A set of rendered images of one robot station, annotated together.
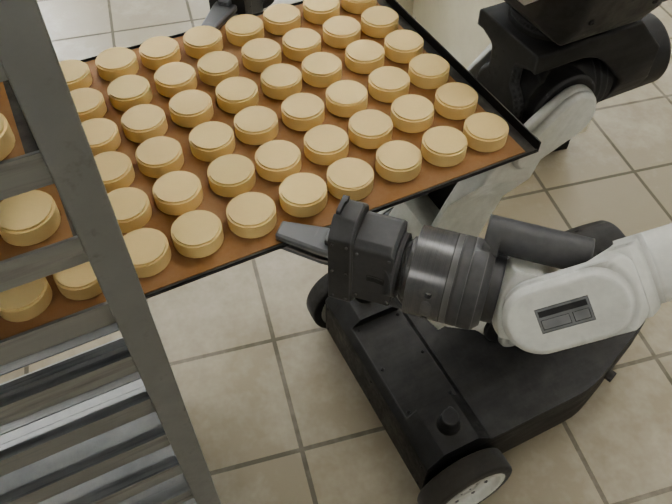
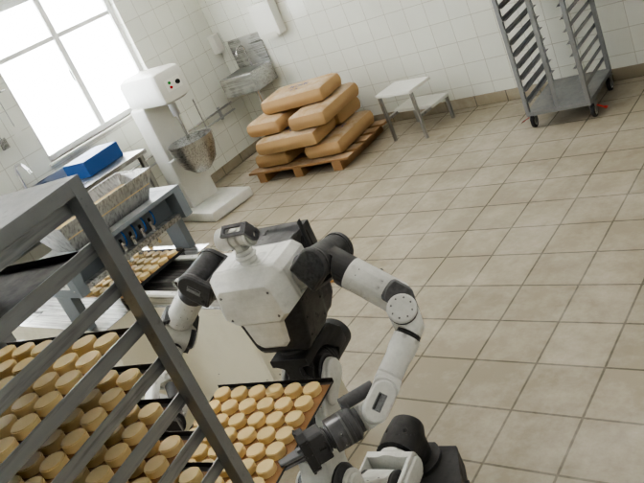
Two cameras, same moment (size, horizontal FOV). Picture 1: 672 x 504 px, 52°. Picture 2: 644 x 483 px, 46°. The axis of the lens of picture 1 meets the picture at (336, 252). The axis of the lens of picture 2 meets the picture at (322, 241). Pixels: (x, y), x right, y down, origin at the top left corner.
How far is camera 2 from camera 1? 1.28 m
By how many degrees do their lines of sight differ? 36
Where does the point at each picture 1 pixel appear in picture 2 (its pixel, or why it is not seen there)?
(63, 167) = (229, 452)
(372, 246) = (313, 435)
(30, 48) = (213, 418)
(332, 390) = not seen: outside the picture
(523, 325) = (373, 415)
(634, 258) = (381, 373)
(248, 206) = (263, 466)
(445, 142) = (303, 401)
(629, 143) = not seen: hidden behind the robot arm
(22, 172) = (216, 469)
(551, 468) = not seen: outside the picture
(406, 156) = (296, 414)
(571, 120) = (335, 371)
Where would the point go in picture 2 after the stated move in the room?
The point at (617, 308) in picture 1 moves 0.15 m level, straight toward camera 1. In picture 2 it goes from (389, 387) to (399, 425)
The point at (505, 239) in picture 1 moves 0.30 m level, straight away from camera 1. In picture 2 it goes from (347, 401) to (311, 350)
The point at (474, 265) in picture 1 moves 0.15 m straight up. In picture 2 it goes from (345, 414) to (322, 365)
